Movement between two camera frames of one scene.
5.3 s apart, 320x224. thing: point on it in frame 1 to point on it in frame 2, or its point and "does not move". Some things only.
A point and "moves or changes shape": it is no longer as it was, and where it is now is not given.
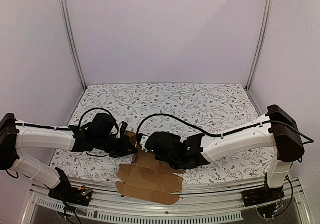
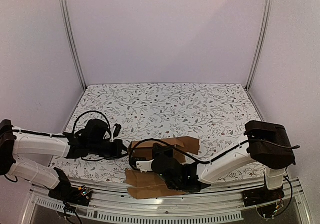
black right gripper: x=173 y=162 to x=172 y=180
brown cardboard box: x=148 y=178 moves or changes shape
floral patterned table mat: x=206 y=109 does not move
